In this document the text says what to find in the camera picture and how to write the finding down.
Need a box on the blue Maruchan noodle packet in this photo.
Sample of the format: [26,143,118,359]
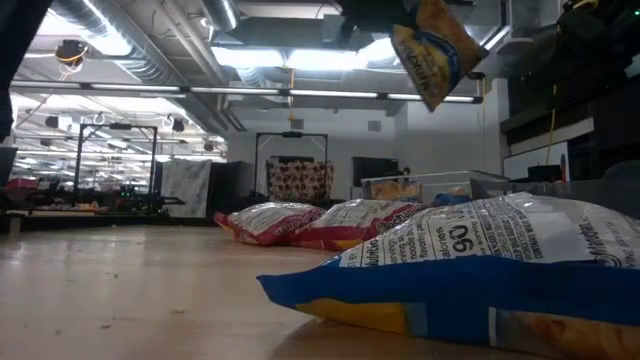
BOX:
[389,0,490,113]
[432,186,473,207]
[256,192,640,360]
[368,178,424,203]

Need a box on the red Maruchan noodle packet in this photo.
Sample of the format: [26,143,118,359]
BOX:
[288,198,431,252]
[213,201,327,247]

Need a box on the long ceiling light bar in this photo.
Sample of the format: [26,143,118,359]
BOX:
[9,81,485,105]

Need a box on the black monitor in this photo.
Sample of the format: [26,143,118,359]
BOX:
[351,156,401,188]
[0,146,19,189]

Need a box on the red patterned cloth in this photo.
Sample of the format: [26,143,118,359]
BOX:
[266,159,336,202]

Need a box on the white board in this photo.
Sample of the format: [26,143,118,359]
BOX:
[502,141,571,182]

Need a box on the black cabinet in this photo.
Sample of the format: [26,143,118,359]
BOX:
[207,160,255,217]

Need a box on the black box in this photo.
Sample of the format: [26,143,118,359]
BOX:
[526,164,565,183]

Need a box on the white cover sheet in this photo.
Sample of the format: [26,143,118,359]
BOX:
[159,158,213,218]

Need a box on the black background robot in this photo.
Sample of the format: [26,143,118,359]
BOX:
[112,184,187,215]

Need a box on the smoky grey plastic bin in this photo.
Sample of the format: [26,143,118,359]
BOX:
[469,159,640,221]

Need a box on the long dark bench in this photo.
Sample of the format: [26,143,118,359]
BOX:
[0,208,216,232]

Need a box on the red crate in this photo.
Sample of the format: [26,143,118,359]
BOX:
[5,177,40,192]

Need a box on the thin yellow hanging cord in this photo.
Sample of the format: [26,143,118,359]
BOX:
[287,67,296,121]

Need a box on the round metal air duct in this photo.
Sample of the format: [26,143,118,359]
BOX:
[199,0,242,32]

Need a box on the black robot station frame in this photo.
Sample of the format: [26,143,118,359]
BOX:
[73,123,159,201]
[253,131,330,201]

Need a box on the yellow cable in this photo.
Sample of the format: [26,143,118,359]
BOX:
[544,82,558,166]

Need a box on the black ceiling cable reel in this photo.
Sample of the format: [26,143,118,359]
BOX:
[53,38,90,67]

